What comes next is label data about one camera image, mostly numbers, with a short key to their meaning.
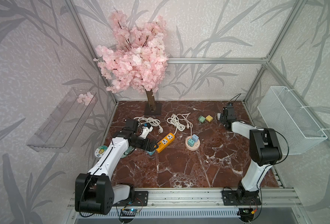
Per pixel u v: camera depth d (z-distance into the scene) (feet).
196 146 2.99
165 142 3.06
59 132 2.20
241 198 2.17
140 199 2.38
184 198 2.48
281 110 2.23
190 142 2.91
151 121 3.34
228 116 2.58
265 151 1.67
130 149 2.28
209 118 3.53
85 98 2.53
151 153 2.93
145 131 2.50
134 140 2.32
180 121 3.51
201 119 3.51
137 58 1.93
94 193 1.32
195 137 2.99
